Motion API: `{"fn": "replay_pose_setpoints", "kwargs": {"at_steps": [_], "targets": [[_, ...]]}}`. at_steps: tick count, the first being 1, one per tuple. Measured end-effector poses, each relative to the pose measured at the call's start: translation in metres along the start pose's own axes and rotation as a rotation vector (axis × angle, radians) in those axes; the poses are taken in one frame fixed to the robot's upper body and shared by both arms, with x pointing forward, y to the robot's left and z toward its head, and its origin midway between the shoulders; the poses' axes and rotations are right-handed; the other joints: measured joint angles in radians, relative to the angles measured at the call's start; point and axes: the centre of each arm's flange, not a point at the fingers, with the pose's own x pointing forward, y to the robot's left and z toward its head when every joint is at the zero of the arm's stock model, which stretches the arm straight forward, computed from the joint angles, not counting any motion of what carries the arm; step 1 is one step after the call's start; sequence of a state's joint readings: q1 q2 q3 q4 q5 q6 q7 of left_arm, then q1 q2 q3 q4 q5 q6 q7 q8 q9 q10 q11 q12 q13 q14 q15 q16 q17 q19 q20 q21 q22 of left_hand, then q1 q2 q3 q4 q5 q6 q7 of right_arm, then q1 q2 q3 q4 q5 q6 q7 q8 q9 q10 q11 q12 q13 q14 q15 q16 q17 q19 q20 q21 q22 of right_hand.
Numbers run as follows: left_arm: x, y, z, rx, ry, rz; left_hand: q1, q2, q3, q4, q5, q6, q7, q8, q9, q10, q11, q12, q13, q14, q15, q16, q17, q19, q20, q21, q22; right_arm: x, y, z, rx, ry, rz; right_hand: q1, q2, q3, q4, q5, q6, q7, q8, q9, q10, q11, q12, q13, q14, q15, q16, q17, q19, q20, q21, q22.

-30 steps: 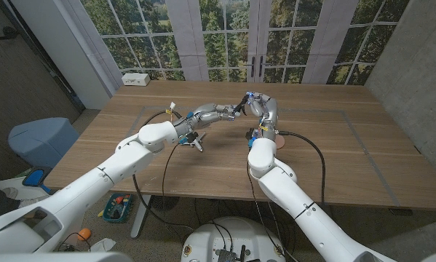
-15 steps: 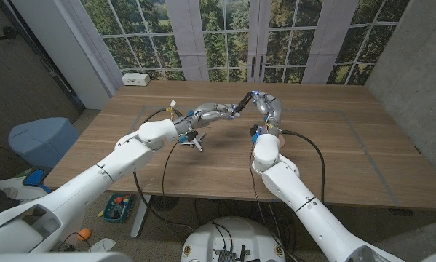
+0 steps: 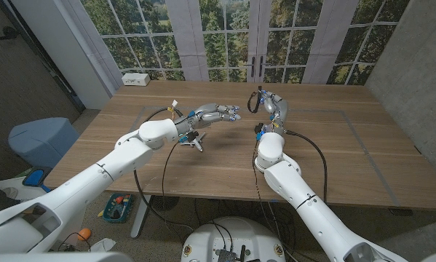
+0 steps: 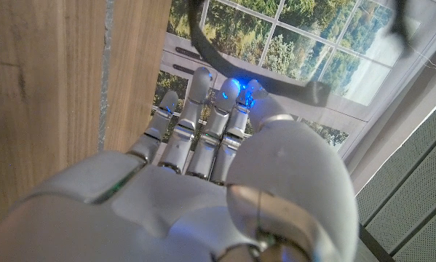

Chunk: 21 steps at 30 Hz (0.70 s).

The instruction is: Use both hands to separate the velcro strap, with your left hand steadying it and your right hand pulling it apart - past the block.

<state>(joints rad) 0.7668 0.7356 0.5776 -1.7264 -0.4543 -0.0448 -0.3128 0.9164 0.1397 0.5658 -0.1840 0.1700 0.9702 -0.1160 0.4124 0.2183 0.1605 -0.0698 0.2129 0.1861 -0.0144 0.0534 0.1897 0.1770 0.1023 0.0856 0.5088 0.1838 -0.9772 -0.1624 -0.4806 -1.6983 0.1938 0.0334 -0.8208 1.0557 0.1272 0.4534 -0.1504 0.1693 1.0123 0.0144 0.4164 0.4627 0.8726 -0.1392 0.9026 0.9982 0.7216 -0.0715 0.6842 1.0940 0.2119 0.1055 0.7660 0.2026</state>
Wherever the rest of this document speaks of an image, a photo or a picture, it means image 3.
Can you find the teal box of toys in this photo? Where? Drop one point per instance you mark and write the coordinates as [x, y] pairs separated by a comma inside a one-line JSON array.
[[116, 208]]

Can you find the blue-grey padded stool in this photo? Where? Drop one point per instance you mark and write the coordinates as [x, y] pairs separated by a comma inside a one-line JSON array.
[[43, 140]]

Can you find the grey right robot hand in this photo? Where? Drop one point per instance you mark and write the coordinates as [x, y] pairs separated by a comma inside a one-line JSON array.
[[280, 113]]

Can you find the white robot torso base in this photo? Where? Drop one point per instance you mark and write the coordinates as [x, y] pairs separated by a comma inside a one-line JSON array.
[[236, 236]]

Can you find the white toy airplane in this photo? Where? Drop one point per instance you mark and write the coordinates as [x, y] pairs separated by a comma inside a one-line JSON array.
[[198, 144]]

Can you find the printed window backdrop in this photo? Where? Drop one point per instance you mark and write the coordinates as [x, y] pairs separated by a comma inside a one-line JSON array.
[[217, 36]]

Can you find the grey sneaker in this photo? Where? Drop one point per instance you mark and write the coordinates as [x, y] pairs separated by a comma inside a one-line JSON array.
[[10, 192]]

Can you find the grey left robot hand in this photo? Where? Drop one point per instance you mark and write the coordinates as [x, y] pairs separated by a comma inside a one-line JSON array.
[[206, 114]]

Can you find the crumpled white tissue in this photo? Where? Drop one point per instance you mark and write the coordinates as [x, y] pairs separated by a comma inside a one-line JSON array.
[[103, 245]]

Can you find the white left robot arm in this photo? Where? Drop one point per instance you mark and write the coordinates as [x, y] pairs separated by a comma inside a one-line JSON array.
[[94, 182]]

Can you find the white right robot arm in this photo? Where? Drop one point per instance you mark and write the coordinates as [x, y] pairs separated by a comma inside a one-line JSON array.
[[305, 203]]

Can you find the white power strip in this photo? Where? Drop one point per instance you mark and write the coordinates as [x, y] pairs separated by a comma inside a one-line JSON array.
[[135, 79]]

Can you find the black round floor fan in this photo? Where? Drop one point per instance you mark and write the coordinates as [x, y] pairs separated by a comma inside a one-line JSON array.
[[166, 202]]

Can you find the orange ball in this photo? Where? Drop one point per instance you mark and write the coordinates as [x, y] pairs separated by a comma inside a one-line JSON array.
[[84, 234]]

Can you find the white table leg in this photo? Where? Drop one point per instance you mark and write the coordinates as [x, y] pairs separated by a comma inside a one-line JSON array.
[[140, 218]]

